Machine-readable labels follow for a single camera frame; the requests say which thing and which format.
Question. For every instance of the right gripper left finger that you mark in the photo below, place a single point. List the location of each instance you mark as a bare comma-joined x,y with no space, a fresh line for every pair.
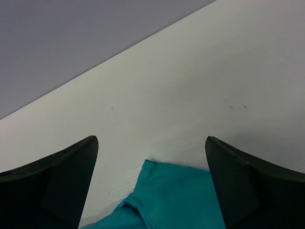
49,193

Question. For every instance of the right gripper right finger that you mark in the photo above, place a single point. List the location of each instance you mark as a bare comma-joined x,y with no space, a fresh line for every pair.
253,193

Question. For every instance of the teal t shirt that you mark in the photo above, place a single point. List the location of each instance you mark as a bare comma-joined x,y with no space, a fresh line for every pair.
167,196

